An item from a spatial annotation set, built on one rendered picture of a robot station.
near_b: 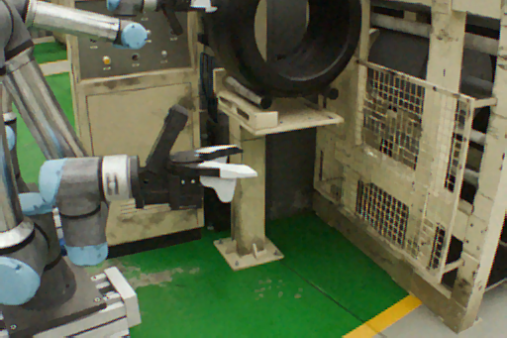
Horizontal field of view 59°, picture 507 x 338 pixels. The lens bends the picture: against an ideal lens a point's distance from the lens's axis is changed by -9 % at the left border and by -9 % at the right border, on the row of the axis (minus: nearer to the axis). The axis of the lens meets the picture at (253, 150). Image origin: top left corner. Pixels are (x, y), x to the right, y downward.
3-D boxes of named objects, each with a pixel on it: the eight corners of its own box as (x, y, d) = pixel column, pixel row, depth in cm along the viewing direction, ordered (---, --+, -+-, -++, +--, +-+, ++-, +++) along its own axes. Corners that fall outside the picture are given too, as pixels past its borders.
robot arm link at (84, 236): (113, 236, 91) (105, 184, 87) (108, 270, 81) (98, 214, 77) (73, 238, 90) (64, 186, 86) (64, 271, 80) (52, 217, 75)
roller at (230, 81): (223, 86, 198) (223, 75, 196) (234, 85, 199) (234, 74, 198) (260, 110, 168) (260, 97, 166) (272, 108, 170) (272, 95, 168)
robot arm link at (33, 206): (65, 237, 103) (54, 182, 98) (54, 272, 90) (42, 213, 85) (16, 239, 101) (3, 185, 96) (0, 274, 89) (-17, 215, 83)
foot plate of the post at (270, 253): (213, 243, 249) (213, 236, 248) (260, 232, 260) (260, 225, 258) (233, 271, 227) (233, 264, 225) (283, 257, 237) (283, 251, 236)
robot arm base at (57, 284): (20, 318, 90) (8, 281, 86) (7, 281, 102) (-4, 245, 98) (85, 297, 98) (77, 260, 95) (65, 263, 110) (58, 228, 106)
